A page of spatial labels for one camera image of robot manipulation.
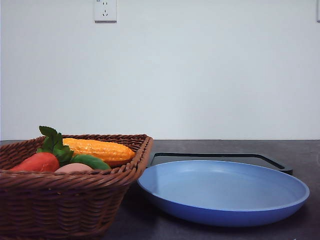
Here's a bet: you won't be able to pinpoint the white wall power outlet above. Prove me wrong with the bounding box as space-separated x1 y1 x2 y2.
94 0 118 24

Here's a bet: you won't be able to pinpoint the black serving tray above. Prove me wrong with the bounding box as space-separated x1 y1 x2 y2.
151 153 293 175

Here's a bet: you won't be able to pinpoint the red toy carrot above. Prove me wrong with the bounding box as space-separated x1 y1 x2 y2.
10 152 60 173

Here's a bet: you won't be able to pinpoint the green toy vegetable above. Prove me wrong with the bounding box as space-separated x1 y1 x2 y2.
70 154 111 170

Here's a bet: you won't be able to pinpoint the blue plate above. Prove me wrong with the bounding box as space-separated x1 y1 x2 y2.
137 160 310 227

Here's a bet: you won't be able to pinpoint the brown egg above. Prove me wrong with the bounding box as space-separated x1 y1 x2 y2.
54 163 94 173

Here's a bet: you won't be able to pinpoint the green carrot leaves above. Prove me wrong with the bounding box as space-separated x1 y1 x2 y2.
37 126 74 166

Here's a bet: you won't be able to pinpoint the brown wicker basket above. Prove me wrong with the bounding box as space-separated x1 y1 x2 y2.
0 134 154 240

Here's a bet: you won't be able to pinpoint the yellow toy corn cob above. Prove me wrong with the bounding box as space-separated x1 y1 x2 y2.
62 138 135 163

